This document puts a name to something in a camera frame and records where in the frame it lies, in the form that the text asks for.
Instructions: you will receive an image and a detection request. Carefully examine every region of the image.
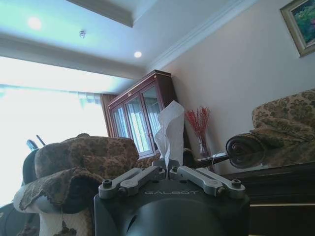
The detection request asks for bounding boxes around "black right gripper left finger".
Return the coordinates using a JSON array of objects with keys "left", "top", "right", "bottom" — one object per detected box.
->
[{"left": 98, "top": 160, "right": 168, "bottom": 200}]

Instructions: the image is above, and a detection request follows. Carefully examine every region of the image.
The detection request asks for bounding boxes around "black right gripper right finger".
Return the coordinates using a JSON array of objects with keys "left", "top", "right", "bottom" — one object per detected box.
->
[{"left": 169, "top": 160, "right": 241, "bottom": 199}]

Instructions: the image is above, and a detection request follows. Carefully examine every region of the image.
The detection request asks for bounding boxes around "white tissue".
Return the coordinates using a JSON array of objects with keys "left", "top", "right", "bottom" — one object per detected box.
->
[{"left": 154, "top": 100, "right": 185, "bottom": 178}]

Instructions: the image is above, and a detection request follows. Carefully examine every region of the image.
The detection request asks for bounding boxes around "clear glass vase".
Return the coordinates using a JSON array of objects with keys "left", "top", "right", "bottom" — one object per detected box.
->
[{"left": 196, "top": 136, "right": 213, "bottom": 159}]

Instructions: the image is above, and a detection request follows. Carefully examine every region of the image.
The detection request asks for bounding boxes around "floral patterned armchair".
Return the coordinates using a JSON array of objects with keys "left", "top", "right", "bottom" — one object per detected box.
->
[{"left": 13, "top": 133, "right": 160, "bottom": 236}]

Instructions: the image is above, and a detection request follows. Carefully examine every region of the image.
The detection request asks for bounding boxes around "red wooden glass cabinet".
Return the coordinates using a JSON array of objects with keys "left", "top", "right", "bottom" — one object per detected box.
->
[{"left": 107, "top": 70, "right": 190, "bottom": 158}]

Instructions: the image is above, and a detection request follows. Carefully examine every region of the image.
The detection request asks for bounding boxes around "dark wooden table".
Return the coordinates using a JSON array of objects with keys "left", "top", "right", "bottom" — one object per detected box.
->
[{"left": 222, "top": 159, "right": 315, "bottom": 236}]

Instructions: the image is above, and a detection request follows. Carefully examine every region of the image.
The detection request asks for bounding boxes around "brown curtain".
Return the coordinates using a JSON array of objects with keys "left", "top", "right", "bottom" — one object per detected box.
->
[{"left": 99, "top": 93, "right": 117, "bottom": 138}]

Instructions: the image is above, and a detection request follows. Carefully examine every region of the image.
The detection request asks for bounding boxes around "floral patterned sofa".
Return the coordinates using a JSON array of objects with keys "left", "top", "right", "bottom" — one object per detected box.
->
[{"left": 225, "top": 88, "right": 315, "bottom": 169}]

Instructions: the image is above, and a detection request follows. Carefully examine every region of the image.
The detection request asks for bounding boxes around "gold framed painting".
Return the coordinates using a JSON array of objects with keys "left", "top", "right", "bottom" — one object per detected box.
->
[{"left": 280, "top": 0, "right": 315, "bottom": 58}]

